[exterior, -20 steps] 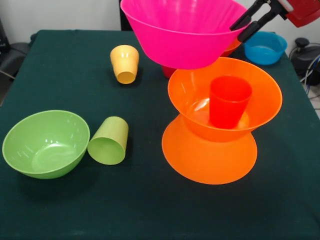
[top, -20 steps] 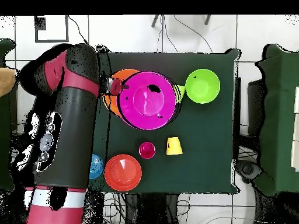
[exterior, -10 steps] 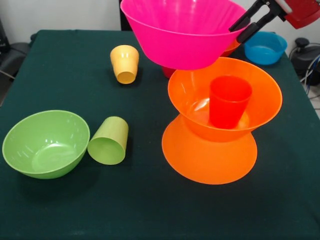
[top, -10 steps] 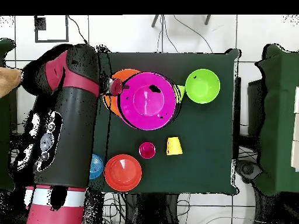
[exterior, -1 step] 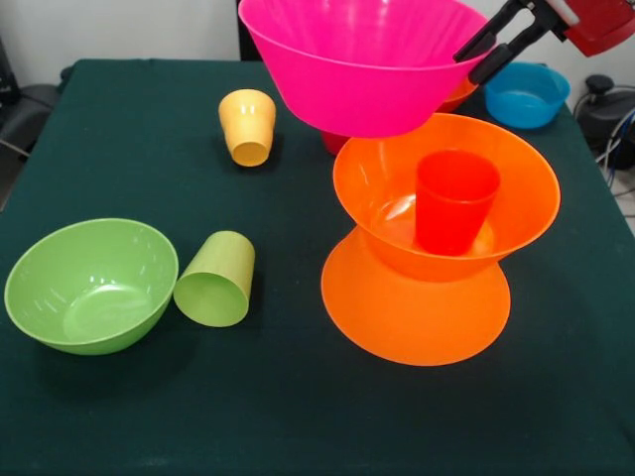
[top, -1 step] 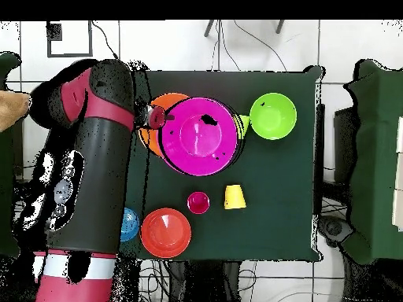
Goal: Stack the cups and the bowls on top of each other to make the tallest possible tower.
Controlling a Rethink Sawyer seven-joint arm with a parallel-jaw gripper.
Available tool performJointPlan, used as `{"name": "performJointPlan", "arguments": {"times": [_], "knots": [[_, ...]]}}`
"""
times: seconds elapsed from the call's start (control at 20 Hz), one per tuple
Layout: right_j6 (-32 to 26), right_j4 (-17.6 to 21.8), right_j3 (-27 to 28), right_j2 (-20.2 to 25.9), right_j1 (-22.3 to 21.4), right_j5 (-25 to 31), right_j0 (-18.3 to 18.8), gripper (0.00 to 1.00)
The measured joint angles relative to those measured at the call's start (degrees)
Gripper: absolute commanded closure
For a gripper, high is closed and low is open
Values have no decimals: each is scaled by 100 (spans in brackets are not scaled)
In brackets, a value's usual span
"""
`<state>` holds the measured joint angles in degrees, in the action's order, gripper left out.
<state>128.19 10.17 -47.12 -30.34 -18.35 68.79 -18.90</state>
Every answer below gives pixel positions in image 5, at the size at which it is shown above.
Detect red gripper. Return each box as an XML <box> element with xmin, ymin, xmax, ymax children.
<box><xmin>452</xmin><ymin>0</ymin><xmax>635</xmax><ymax>86</ymax></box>

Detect tangled floor cables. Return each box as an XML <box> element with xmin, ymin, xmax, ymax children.
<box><xmin>593</xmin><ymin>106</ymin><xmax>635</xmax><ymax>219</ymax></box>

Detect magenta plastic cup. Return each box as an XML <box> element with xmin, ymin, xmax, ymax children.
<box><xmin>319</xmin><ymin>128</ymin><xmax>351</xmax><ymax>157</ymax></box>

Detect green plastic bowl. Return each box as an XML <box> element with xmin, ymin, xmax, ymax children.
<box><xmin>3</xmin><ymin>217</ymin><xmax>181</xmax><ymax>356</ymax></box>

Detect black cabinet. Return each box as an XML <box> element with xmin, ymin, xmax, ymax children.
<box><xmin>237</xmin><ymin>17</ymin><xmax>267</xmax><ymax>62</ymax></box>

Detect pink plastic bowl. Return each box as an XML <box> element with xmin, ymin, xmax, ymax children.
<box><xmin>236</xmin><ymin>0</ymin><xmax>492</xmax><ymax>139</ymax></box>

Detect orange plastic bowl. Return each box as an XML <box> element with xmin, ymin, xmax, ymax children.
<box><xmin>320</xmin><ymin>225</ymin><xmax>512</xmax><ymax>368</ymax></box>
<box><xmin>331</xmin><ymin>112</ymin><xmax>563</xmax><ymax>284</ymax></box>

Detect green plastic cup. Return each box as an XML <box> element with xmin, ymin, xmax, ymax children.
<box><xmin>173</xmin><ymin>229</ymin><xmax>257</xmax><ymax>328</ymax></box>

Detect dark green table cloth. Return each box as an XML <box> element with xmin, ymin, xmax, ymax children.
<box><xmin>0</xmin><ymin>58</ymin><xmax>635</xmax><ymax>476</ymax></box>

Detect blue plastic bowl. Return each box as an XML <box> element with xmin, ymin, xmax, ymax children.
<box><xmin>483</xmin><ymin>60</ymin><xmax>572</xmax><ymax>131</ymax></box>

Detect yellow plastic cup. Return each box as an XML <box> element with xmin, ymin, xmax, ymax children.
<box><xmin>217</xmin><ymin>88</ymin><xmax>277</xmax><ymax>168</ymax></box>

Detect black equipment box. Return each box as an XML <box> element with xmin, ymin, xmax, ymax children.
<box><xmin>0</xmin><ymin>34</ymin><xmax>22</xmax><ymax>105</ymax></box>

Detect red-orange plastic bowl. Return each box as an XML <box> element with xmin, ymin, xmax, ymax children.
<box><xmin>436</xmin><ymin>76</ymin><xmax>481</xmax><ymax>115</ymax></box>

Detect red plastic cup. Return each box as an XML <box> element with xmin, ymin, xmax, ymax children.
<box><xmin>415</xmin><ymin>150</ymin><xmax>501</xmax><ymax>257</ymax></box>

